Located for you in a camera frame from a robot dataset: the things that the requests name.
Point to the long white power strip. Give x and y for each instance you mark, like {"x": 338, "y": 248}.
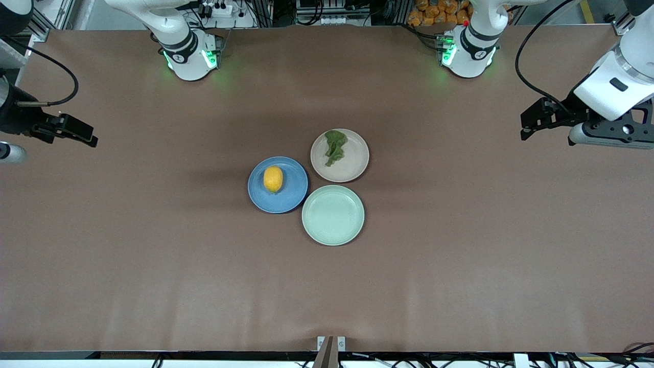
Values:
{"x": 337, "y": 20}

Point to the pale green plate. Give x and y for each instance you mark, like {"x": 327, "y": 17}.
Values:
{"x": 333, "y": 215}

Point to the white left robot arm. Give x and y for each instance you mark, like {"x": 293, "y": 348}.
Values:
{"x": 467, "y": 59}

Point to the green lettuce leaf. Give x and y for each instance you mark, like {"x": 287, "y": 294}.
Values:
{"x": 335, "y": 147}

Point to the black table edge rail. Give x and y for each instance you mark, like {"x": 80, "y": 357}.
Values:
{"x": 153, "y": 354}

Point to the orange snack bags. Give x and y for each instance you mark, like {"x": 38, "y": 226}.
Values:
{"x": 434, "y": 13}

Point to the brown table cover sheet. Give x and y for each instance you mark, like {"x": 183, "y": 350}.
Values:
{"x": 327, "y": 291}

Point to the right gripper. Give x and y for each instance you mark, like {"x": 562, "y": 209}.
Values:
{"x": 14, "y": 116}

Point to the aluminium frame profile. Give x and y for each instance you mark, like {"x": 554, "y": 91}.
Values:
{"x": 38, "y": 23}
{"x": 624, "y": 23}

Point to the yellow lemon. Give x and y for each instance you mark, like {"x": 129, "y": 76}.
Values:
{"x": 273, "y": 179}

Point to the blue plate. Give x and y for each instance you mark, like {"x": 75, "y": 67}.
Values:
{"x": 291, "y": 197}

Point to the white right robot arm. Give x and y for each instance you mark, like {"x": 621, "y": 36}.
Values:
{"x": 186, "y": 56}

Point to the beige pink plate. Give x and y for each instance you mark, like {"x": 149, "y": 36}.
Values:
{"x": 355, "y": 161}

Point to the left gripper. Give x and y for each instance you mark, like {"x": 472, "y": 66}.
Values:
{"x": 568, "y": 109}

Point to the metal bracket with brown post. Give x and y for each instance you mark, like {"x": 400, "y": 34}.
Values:
{"x": 327, "y": 352}

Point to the white power strip with plugs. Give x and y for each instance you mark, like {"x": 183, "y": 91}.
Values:
{"x": 217, "y": 8}

